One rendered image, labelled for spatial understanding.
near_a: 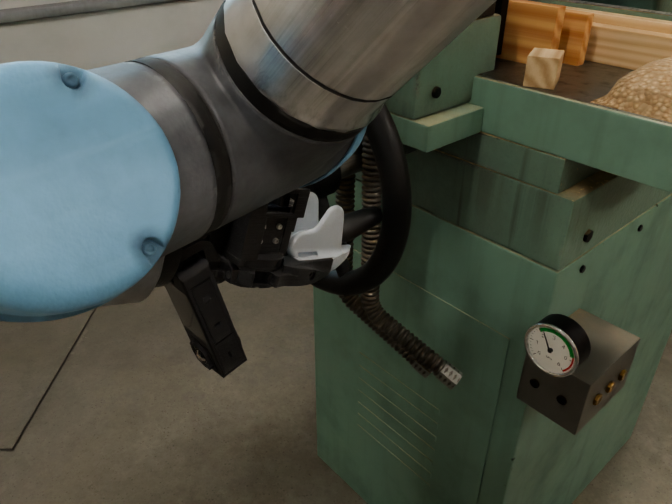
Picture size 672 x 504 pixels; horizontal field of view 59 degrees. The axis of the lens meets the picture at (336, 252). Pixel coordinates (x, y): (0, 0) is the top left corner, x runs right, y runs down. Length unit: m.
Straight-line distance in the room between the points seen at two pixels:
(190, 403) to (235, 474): 0.25
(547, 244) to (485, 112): 0.16
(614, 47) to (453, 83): 0.21
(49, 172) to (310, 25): 0.11
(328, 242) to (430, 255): 0.33
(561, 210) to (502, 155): 0.09
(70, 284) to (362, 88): 0.14
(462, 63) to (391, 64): 0.43
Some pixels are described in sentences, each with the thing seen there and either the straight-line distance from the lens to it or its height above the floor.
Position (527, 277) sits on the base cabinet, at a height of 0.69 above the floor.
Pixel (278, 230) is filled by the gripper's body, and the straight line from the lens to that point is 0.46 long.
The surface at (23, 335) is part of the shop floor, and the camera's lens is 1.90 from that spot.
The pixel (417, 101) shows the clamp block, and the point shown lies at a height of 0.89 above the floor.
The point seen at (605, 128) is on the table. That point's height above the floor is 0.88.
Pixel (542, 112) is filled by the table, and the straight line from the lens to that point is 0.66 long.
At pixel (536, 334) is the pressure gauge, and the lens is 0.68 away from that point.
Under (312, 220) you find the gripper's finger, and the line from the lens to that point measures 0.54.
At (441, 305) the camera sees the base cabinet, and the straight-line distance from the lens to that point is 0.84.
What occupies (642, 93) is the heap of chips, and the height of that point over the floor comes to 0.92.
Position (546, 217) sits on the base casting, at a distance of 0.69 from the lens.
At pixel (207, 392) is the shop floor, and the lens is 1.55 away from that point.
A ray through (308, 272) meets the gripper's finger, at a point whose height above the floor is 0.82.
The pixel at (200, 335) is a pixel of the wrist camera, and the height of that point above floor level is 0.78.
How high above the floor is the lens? 1.08
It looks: 32 degrees down
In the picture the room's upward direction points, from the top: straight up
